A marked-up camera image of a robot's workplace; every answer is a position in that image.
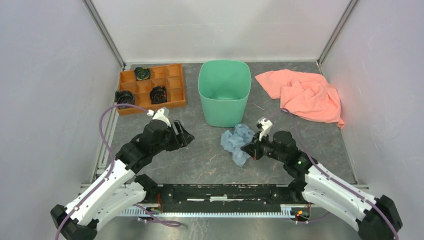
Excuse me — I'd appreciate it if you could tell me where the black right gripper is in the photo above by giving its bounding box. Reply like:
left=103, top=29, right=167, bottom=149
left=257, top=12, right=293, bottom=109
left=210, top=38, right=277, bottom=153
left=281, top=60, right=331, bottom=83
left=240, top=132, right=286, bottom=164

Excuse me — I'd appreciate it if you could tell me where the light blue plastic trash bag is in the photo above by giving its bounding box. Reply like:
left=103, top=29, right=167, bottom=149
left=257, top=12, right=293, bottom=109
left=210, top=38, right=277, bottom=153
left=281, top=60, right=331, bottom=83
left=220, top=123, right=255, bottom=167

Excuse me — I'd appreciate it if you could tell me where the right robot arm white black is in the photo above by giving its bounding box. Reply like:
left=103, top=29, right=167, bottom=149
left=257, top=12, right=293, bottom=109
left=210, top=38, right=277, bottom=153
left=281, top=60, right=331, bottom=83
left=241, top=131, right=403, bottom=240

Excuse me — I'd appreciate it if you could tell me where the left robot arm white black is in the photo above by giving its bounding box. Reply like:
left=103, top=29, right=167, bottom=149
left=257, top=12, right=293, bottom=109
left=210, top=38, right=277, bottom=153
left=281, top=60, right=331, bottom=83
left=50, top=119, right=195, bottom=240

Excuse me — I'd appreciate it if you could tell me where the green plastic trash bin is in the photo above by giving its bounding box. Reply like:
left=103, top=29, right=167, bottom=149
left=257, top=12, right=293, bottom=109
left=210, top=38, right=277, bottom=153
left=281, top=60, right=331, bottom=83
left=198, top=60, right=252, bottom=128

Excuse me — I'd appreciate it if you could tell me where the black coil in tray centre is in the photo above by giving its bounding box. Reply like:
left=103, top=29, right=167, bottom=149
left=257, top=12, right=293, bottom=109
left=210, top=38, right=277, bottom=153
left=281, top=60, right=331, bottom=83
left=149, top=85, right=168, bottom=105

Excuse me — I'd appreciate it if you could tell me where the orange compartment tray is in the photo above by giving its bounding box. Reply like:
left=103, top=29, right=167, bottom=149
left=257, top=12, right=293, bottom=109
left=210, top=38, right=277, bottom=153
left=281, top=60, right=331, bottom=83
left=118, top=63, right=187, bottom=110

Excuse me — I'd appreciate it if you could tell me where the black coil at tray corner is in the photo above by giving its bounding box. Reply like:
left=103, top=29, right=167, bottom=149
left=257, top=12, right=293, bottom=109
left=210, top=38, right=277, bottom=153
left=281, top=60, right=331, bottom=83
left=114, top=90, right=136, bottom=105

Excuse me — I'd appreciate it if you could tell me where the black coil with yellow-green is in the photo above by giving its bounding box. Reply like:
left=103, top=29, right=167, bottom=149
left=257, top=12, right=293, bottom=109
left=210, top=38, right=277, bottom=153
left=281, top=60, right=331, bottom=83
left=134, top=67, right=151, bottom=81

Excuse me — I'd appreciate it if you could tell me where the pink cloth towel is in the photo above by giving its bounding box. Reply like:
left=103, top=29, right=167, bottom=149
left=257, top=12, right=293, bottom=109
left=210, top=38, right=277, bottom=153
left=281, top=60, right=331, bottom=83
left=255, top=69, right=345, bottom=129

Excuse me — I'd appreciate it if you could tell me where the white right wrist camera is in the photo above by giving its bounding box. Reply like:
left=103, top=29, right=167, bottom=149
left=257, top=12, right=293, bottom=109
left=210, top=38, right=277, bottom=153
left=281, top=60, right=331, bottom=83
left=258, top=117, right=273, bottom=141

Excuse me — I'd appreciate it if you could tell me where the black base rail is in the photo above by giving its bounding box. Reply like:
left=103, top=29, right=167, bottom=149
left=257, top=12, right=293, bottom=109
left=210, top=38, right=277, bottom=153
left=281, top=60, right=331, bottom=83
left=152, top=184, right=308, bottom=218

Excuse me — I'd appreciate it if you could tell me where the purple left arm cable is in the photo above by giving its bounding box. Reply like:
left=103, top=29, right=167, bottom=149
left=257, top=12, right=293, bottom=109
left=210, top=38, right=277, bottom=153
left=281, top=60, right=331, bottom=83
left=53, top=103, right=150, bottom=240

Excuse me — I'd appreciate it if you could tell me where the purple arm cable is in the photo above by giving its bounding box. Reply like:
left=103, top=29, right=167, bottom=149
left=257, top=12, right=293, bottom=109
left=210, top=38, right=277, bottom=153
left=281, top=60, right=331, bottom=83
left=53, top=103, right=150, bottom=240
left=267, top=108, right=400, bottom=240

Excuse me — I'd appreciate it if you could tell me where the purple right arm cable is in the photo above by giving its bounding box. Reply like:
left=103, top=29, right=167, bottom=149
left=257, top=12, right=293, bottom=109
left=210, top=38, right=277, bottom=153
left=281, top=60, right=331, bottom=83
left=267, top=108, right=400, bottom=240

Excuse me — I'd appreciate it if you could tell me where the left aluminium corner post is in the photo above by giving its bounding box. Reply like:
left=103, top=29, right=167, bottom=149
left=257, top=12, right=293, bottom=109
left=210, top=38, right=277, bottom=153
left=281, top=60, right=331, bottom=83
left=82, top=0, right=126, bottom=71

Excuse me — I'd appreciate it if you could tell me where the aluminium corner post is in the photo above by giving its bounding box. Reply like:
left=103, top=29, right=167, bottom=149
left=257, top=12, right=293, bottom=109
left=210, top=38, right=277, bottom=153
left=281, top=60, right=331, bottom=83
left=316, top=0, right=360, bottom=68
left=82, top=0, right=126, bottom=71

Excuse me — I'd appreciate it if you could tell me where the right aluminium corner post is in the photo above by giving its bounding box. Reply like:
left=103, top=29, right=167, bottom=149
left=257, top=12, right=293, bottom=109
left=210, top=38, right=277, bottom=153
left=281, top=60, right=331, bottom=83
left=316, top=0, right=360, bottom=68

